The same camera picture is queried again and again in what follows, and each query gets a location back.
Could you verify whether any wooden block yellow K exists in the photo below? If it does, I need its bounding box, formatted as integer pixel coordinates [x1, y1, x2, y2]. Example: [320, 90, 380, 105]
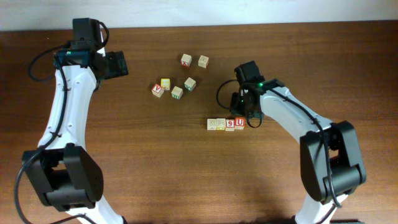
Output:
[216, 118, 226, 131]

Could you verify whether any wooden block blue side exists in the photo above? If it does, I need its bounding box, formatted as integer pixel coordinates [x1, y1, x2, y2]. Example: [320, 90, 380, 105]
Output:
[207, 118, 217, 131]

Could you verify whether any wooden block red 9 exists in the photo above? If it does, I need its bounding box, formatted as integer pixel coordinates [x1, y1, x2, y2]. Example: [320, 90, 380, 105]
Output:
[225, 119, 235, 131]

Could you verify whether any wooden block yellow frame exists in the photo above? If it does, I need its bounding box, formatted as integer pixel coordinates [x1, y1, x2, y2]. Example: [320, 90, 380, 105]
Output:
[161, 78, 170, 91]

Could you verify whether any wooden block teal side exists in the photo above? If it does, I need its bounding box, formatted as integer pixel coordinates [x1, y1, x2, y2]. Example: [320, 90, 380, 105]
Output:
[184, 77, 197, 91]

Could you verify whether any wooden block red U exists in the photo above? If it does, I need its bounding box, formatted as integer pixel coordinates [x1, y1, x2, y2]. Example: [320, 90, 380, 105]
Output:
[234, 117, 246, 130]

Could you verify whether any wooden block green side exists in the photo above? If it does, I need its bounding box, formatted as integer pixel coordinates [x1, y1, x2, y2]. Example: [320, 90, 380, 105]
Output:
[171, 86, 183, 100]

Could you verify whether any wooden block red X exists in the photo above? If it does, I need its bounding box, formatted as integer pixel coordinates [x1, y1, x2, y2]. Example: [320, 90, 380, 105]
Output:
[180, 54, 192, 67]

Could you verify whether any plain wooden block top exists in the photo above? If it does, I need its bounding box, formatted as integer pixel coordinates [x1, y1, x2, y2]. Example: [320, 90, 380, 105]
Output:
[198, 55, 209, 68]

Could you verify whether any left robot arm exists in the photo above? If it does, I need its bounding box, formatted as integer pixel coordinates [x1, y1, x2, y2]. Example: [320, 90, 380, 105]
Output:
[17, 18, 129, 223]

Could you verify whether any wooden block red A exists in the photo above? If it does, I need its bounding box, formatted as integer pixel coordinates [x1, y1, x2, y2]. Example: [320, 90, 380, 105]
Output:
[151, 83, 164, 98]

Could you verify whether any right black cable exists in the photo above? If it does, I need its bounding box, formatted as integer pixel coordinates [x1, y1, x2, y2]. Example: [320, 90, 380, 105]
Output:
[216, 79, 343, 209]

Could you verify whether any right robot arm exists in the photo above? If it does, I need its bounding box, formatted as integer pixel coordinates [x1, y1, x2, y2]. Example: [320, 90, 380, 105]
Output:
[229, 61, 367, 223]

